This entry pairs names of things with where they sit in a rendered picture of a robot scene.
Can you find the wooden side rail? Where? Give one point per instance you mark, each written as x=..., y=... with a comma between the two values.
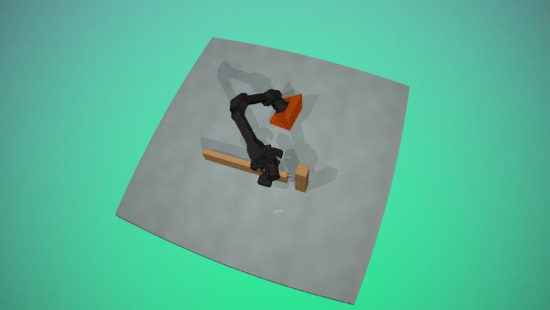
x=238, y=163

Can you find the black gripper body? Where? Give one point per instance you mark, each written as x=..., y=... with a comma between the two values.
x=262, y=178

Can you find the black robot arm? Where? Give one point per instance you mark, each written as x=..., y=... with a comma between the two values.
x=262, y=156

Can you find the wooden post with slot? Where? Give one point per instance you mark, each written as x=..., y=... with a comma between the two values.
x=302, y=178

